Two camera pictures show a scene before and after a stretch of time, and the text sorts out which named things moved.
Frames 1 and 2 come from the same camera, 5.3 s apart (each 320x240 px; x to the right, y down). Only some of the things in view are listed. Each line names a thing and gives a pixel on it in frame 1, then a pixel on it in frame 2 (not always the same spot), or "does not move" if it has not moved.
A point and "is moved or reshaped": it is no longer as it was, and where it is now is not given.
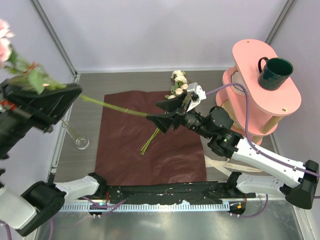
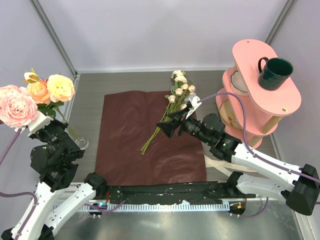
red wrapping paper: x=133 y=150 does not move
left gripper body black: x=36 y=114 to x=50 y=128
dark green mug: x=273 y=72 does not move
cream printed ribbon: x=220 y=165 does not move
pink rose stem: x=30 y=76 is moved or reshaped
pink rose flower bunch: x=180 y=81 does not move
